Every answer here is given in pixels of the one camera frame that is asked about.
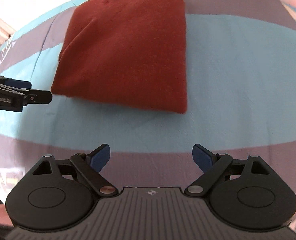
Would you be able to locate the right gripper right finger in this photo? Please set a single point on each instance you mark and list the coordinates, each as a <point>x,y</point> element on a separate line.
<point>213,167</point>

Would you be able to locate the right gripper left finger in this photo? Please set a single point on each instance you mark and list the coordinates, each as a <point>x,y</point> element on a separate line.
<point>88,167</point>

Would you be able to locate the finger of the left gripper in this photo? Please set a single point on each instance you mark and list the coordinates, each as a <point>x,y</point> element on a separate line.
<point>17,83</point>
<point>35,96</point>

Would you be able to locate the dark red knit sweater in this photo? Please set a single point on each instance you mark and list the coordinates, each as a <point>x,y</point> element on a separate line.
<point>126,52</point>

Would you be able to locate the blue grey patterned bedsheet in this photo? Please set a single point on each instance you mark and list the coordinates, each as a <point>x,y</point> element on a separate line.
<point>241,80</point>

